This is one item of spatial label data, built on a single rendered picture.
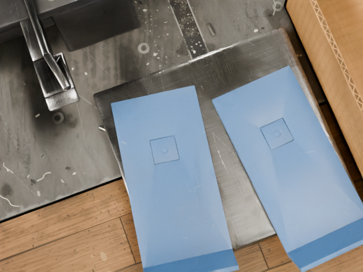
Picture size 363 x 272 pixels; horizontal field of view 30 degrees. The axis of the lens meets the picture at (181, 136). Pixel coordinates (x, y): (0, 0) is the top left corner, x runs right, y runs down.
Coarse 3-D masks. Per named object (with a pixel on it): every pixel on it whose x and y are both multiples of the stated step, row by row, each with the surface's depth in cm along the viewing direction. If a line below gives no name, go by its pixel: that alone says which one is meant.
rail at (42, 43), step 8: (24, 0) 51; (32, 0) 51; (32, 8) 50; (32, 16) 50; (32, 24) 50; (40, 24) 50; (40, 32) 50; (40, 40) 50; (48, 40) 52; (40, 48) 50; (48, 48) 50
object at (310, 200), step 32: (224, 96) 55; (256, 96) 55; (288, 96) 55; (256, 128) 54; (288, 128) 54; (320, 128) 54; (256, 160) 54; (288, 160) 53; (320, 160) 53; (288, 192) 53; (320, 192) 53; (352, 192) 53; (288, 224) 52; (320, 224) 52; (352, 224) 52; (288, 256) 52; (320, 256) 49
